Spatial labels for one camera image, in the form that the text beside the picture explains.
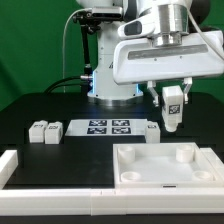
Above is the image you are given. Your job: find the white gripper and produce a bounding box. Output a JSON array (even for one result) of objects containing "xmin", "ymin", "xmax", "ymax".
[{"xmin": 113, "ymin": 33, "xmax": 224, "ymax": 107}]

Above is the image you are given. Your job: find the white square tabletop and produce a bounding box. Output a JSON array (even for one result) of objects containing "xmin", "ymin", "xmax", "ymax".
[{"xmin": 113, "ymin": 143, "xmax": 224, "ymax": 188}]

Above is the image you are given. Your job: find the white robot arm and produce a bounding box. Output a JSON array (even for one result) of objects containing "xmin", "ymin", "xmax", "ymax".
[{"xmin": 76, "ymin": 0, "xmax": 224, "ymax": 105}]

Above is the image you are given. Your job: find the white tag sheet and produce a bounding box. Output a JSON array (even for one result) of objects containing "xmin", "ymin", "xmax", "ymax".
[{"xmin": 66, "ymin": 119, "xmax": 146, "ymax": 136}]

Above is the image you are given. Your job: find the white U-shaped fence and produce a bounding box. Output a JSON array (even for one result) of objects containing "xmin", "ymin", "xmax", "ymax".
[{"xmin": 0, "ymin": 150, "xmax": 224, "ymax": 216}]

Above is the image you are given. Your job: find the black camera on stand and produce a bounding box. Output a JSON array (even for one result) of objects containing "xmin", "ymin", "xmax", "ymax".
[{"xmin": 72, "ymin": 6, "xmax": 123, "ymax": 93}]

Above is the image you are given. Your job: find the black cable bundle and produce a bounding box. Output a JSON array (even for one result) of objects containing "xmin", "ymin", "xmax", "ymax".
[{"xmin": 43, "ymin": 75, "xmax": 88, "ymax": 94}]

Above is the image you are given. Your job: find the white thin cable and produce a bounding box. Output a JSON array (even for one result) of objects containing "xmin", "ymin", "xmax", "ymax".
[{"xmin": 62, "ymin": 8, "xmax": 88, "ymax": 94}]

